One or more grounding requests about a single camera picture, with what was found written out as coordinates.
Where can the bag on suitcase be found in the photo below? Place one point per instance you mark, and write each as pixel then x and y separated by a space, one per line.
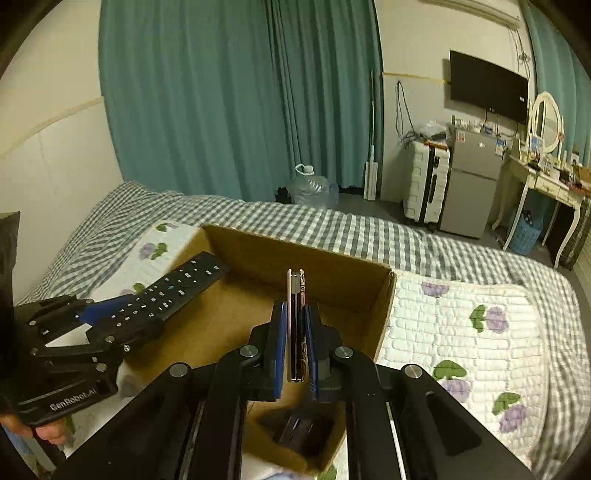
pixel 431 131

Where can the clear water jug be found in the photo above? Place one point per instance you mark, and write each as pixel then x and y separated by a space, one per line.
pixel 314 189

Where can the white mop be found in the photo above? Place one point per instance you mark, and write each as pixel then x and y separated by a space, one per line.
pixel 371 175

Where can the dark object in box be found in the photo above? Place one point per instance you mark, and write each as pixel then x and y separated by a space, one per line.
pixel 302 431

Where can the oval white mirror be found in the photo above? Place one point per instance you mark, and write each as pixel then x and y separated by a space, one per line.
pixel 545 120

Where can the white suitcase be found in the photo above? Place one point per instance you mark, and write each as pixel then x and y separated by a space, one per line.
pixel 422 184

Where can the cardboard box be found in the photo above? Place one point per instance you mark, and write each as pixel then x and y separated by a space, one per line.
pixel 240 295

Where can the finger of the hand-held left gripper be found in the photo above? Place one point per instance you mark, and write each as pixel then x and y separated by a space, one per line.
pixel 111 310
pixel 134 333

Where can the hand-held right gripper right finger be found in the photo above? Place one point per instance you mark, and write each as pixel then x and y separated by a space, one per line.
pixel 312 357

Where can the wide teal curtain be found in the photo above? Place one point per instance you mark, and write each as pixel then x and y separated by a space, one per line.
pixel 207 101

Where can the silver fridge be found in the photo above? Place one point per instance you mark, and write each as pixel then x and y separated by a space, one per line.
pixel 471 184

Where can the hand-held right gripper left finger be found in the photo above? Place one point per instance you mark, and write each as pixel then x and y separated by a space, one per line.
pixel 279 355

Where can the white dressing table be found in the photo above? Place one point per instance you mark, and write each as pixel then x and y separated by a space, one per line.
pixel 526 177

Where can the black remote control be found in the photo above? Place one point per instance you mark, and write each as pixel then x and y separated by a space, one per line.
pixel 180 288

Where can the person's left hand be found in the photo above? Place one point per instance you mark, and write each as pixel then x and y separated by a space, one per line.
pixel 48 431

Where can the narrow teal curtain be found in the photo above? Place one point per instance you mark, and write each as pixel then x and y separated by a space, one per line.
pixel 561 55

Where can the white floral quilt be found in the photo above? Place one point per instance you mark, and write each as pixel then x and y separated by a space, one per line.
pixel 461 341

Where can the blue laundry basket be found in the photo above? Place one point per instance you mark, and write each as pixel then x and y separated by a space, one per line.
pixel 526 233

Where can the wall television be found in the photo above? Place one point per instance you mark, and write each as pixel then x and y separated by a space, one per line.
pixel 489 85

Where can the dark case under table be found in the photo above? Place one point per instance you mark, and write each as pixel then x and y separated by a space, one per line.
pixel 575 230

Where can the grey checkered bed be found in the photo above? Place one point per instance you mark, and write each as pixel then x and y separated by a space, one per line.
pixel 295 226

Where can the pink smartphone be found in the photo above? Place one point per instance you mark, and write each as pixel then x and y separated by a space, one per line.
pixel 295 318

